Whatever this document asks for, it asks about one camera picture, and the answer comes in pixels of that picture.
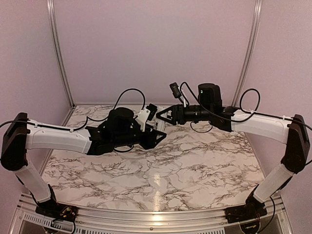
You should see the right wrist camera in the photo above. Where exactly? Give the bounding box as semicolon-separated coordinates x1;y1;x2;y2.
169;82;182;98

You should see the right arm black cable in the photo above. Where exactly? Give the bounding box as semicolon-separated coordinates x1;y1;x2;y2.
179;81;293;134

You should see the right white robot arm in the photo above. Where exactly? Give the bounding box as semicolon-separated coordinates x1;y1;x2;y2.
156;83;310;218

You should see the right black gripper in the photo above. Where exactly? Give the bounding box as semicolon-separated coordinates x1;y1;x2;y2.
156;103;213;125

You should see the aluminium frame post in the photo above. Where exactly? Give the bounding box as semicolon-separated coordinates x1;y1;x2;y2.
46;0;75;108
231;0;263;106

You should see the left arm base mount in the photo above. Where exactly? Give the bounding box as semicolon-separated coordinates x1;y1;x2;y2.
36;203;78;222

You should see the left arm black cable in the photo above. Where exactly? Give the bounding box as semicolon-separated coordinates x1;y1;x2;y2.
86;88;147;122

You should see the white remote control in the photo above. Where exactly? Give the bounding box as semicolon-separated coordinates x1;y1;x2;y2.
154;106;168;132

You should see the left aluminium frame post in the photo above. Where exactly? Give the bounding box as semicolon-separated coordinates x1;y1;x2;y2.
46;0;75;108

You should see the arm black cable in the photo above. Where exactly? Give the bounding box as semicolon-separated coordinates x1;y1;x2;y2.
179;81;293;134
86;88;147;122

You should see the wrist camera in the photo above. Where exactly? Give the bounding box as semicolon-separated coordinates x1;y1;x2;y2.
136;103;157;132
169;82;182;98

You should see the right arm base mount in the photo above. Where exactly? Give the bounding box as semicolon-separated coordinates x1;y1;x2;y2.
225;203;268;223

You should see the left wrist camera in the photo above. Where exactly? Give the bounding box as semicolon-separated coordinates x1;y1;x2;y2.
136;103;157;132

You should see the front aluminium rail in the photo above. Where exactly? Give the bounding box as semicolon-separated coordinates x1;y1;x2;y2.
9;192;295;234

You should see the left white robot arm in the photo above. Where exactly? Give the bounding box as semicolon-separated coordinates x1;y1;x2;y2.
0;107;166;217

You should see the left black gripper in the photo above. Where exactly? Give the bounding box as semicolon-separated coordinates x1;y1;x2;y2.
113;123;167;150

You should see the right aluminium frame post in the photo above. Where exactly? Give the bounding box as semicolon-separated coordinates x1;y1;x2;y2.
231;0;263;106

